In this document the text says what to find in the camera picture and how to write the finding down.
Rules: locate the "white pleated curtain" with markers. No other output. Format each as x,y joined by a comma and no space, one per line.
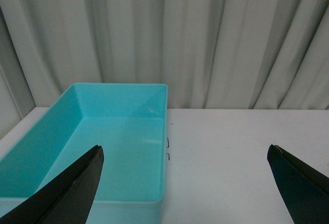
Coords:
248,54

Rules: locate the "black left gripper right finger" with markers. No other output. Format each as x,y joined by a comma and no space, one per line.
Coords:
303,189

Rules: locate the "turquoise plastic storage bin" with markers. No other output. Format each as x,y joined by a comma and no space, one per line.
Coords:
129,121

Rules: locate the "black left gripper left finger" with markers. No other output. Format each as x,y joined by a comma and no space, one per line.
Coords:
68,198

